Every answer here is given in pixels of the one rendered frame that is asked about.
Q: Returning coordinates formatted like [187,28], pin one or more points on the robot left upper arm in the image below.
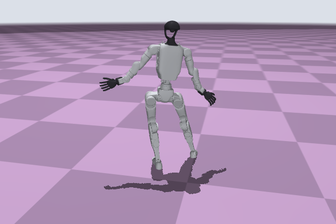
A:
[151,50]

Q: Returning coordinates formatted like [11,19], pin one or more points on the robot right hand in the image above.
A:
[208,96]

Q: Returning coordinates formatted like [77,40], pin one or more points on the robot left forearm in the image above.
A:
[131,73]

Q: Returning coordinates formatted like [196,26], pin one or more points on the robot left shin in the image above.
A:
[154,138]

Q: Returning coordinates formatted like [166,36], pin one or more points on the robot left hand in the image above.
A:
[111,83]

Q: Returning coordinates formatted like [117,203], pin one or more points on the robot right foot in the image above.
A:
[193,154]

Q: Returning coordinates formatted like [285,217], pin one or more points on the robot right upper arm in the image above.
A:
[188,60]

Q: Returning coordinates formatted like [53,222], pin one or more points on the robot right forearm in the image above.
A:
[196,81]

